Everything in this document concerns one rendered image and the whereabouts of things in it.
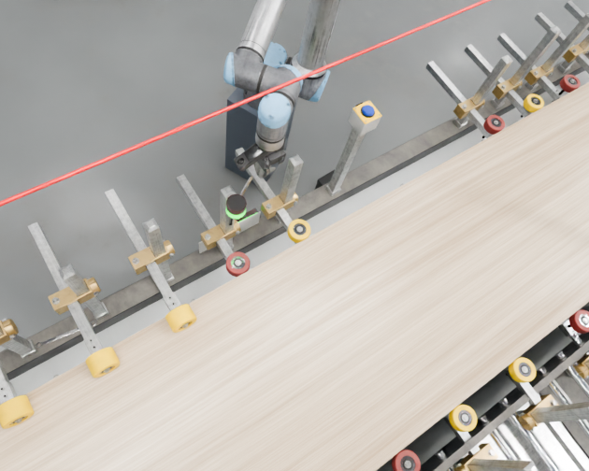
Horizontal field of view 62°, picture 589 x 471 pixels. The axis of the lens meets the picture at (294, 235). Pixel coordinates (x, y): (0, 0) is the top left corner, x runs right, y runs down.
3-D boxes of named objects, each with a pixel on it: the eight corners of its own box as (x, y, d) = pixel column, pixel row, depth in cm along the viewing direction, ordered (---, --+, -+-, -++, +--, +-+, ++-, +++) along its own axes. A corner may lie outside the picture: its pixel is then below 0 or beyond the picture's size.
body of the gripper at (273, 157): (284, 164, 164) (289, 143, 153) (263, 174, 161) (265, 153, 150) (272, 146, 166) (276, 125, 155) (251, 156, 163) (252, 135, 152)
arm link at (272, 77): (271, 55, 145) (258, 86, 140) (308, 68, 145) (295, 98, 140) (268, 78, 154) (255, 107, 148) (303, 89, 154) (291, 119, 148)
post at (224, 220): (219, 248, 190) (220, 188, 146) (227, 244, 191) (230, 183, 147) (223, 255, 189) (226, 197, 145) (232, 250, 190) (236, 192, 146)
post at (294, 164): (273, 221, 199) (289, 156, 155) (280, 217, 200) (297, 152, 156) (278, 227, 198) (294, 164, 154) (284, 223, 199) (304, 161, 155)
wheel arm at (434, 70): (423, 69, 223) (427, 62, 219) (429, 66, 224) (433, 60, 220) (485, 139, 211) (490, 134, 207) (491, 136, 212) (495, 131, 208)
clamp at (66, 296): (51, 299, 147) (46, 294, 143) (94, 278, 152) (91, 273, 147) (60, 317, 146) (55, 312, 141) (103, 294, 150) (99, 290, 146)
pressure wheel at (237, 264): (221, 269, 172) (222, 258, 162) (240, 259, 175) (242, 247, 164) (233, 288, 170) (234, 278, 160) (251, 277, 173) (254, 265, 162)
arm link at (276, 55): (254, 63, 224) (258, 34, 208) (290, 75, 225) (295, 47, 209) (244, 87, 218) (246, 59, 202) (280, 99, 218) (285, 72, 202)
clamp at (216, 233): (200, 238, 173) (200, 233, 168) (234, 221, 177) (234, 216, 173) (208, 251, 171) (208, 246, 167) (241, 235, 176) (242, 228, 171)
